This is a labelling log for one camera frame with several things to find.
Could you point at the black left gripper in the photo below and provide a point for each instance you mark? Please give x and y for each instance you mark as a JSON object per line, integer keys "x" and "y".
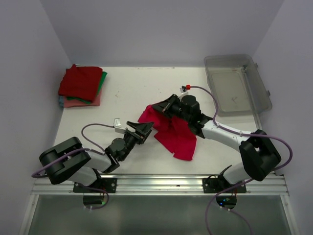
{"x": 143, "y": 130}

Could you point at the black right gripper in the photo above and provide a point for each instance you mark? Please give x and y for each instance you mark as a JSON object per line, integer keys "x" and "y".
{"x": 166, "y": 106}

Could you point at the crimson pink t shirt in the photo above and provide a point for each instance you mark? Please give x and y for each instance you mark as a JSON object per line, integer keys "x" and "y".
{"x": 173, "y": 133}

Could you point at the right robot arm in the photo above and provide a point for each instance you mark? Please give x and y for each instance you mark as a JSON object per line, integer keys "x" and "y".
{"x": 258, "y": 154}

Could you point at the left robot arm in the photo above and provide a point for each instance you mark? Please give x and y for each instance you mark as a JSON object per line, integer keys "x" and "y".
{"x": 70, "y": 161}

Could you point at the green folded shirt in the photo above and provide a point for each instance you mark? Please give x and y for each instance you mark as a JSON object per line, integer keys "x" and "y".
{"x": 99, "y": 90}

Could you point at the clear plastic bin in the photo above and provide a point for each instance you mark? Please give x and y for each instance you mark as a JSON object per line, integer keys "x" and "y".
{"x": 235, "y": 82}

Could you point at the dark red folded shirt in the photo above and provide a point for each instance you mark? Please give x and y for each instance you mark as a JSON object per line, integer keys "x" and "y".
{"x": 81, "y": 82}

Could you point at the salmon pink folded shirt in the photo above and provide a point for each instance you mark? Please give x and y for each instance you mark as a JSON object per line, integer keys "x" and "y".
{"x": 77, "y": 103}

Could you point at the light blue folded shirt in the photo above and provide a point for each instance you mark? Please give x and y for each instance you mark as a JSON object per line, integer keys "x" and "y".
{"x": 61, "y": 101}

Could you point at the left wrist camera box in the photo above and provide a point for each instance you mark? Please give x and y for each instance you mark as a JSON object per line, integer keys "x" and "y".
{"x": 118, "y": 127}

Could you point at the aluminium mounting rail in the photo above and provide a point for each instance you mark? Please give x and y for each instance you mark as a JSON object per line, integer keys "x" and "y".
{"x": 162, "y": 184}

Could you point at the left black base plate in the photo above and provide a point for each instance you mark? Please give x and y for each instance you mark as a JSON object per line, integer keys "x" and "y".
{"x": 107, "y": 184}

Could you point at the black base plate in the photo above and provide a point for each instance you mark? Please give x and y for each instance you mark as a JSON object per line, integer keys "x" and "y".
{"x": 215, "y": 185}
{"x": 107, "y": 184}

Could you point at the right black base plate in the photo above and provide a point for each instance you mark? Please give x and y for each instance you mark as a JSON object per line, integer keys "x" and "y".
{"x": 215, "y": 185}

